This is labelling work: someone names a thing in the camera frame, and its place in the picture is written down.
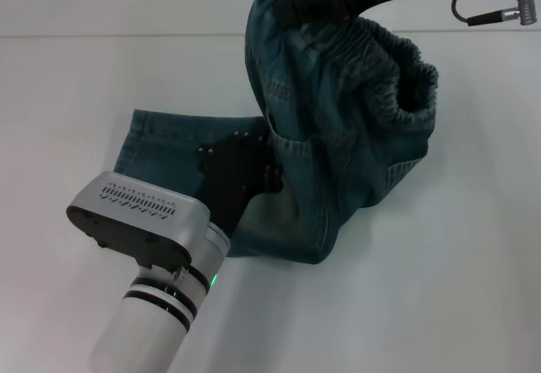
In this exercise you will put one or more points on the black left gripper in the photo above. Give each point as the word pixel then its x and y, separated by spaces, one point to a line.
pixel 232 178

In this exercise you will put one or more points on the blue denim shorts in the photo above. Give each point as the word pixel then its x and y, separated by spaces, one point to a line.
pixel 338 136

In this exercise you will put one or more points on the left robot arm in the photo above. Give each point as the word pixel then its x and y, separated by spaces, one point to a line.
pixel 139 326

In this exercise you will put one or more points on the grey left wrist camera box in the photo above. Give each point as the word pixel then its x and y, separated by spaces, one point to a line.
pixel 139 216

